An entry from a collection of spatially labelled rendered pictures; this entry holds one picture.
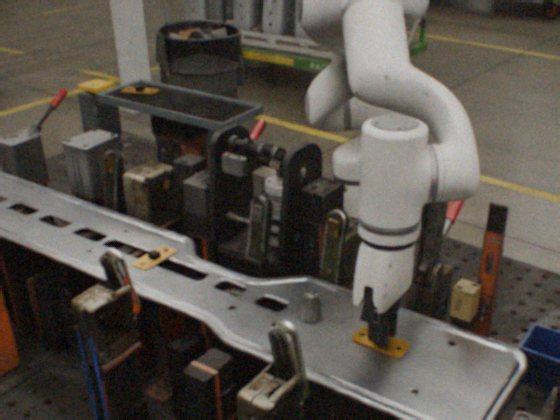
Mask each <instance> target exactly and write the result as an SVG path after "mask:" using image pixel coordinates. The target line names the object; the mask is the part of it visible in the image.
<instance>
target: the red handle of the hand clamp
mask: <svg viewBox="0 0 560 420"><path fill-rule="evenodd" d="M464 202H465V200H463V201H457V202H450V203H449V205H448V211H447V216H446V223H445V229H444V235H443V241H442V245H443V243H444V241H445V239H446V237H447V235H448V233H449V231H450V229H451V227H452V225H454V223H455V220H456V218H457V216H458V214H459V212H460V210H461V208H462V206H463V204H464ZM429 262H430V256H428V255H425V257H424V259H423V261H422V263H421V264H419V266H418V270H419V271H420V274H423V275H426V276H427V275H428V268H429Z"/></svg>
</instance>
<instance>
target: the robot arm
mask: <svg viewBox="0 0 560 420"><path fill-rule="evenodd" d="M428 1H430V0H296V15H297V18H298V21H299V24H300V26H301V28H302V30H303V31H304V32H305V34H306V35H307V36H308V37H309V38H310V39H311V40H313V41H314V42H315V43H317V44H319V45H321V46H322V47H324V48H326V49H328V50H330V52H332V63H331V64H330V65H329V66H327V67H326V68H325V69H324V70H323V71H322V72H321V73H320V74H319V75H318V76H317V77H316V79H315V80H314V81H313V83H311V85H310V87H309V89H308V92H307V95H306V101H305V110H306V117H307V120H308V121H309V123H310V124H311V125H312V126H314V127H315V128H316V129H318V130H321V131H325V132H340V131H352V130H361V134H359V135H358V136H356V137H355V138H353V139H351V140H349V141H347V142H345V144H344V145H342V146H340V147H339V148H337V149H336V150H335V151H334V152H333V155H332V176H333V180H335V181H340V182H344V183H345V186H347V187H348V190H347V192H345V191H344V211H346V212H347V213H348V214H349V216H353V217H355V218H358V233H359V235H360V236H361V240H363V243H361V244H360V247H359V252H358V257H357V262H356V269H355V279H354V289H353V304H354V305H355V306H359V305H360V304H361V303H362V302H364V301H365V302H364V306H362V310H361V315H360V320H362V321H365V322H369V326H368V339H369V340H370V341H373V342H376V343H378V344H381V345H383V346H386V345H387V343H388V336H392V337H395V336H396V335H397V323H398V314H396V313H398V311H399V309H400V300H401V296H402V294H403V293H404V292H405V291H406V290H407V289H408V287H409V286H410V283H411V278H412V269H413V244H415V242H416V239H417V238H418V237H419V235H420V229H421V214H422V207H423V206H424V205H425V204H427V203H437V202H457V201H463V200H466V199H469V198H471V197H473V196H474V195H475V194H476V191H477V190H478V187H479V184H480V176H481V173H480V161H479V157H478V152H477V147H476V142H475V137H473V132H472V128H471V125H470V122H469V119H468V116H467V114H466V112H465V110H464V109H463V106H462V104H461V103H460V102H459V100H458V99H457V98H456V97H455V95H454V94H453V93H452V92H451V91H450V90H447V89H446V88H445V87H444V86H443V85H441V84H440V83H439V82H437V81H436V80H434V79H433V77H431V76H429V75H428V74H426V73H424V72H421V71H420V70H418V69H416V68H415V67H413V66H412V65H411V63H410V59H409V51H408V42H407V34H406V25H409V24H411V23H413V22H415V21H417V20H418V19H420V18H421V17H422V16H423V15H424V13H425V12H426V10H427V6H428V7H429V4H428ZM428 131H429V132H430V133H431V134H432V135H433V137H434V138H435V141H436V144H437V145H427V144H428ZM374 309H376V311H377V313H376V312H374ZM395 312H396V313H395Z"/></svg>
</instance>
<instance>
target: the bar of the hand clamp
mask: <svg viewBox="0 0 560 420"><path fill-rule="evenodd" d="M448 205H449V202H437V203H427V204H425V205H424V206H423V207H422V214H421V229H420V235H419V237H418V238H417V240H416V246H415V254H413V269H412V278H411V279H413V280H415V279H416V278H418V277H419V276H420V271H419V270H418V266H419V264H421V263H422V259H423V254H425V255H428V256H430V262H429V268H428V275H427V281H426V283H427V284H431V276H432V271H433V268H434V267H435V265H436V264H438V260H439V254H440V248H442V241H443V235H444V229H445V223H446V216H447V211H448Z"/></svg>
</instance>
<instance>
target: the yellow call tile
mask: <svg viewBox="0 0 560 420"><path fill-rule="evenodd" d="M113 87H115V84H114V82H110V81H104V80H100V79H95V80H91V81H88V82H85V83H82V84H79V89H82V90H86V91H90V92H93V93H98V92H101V91H103V90H106V89H110V88H113Z"/></svg>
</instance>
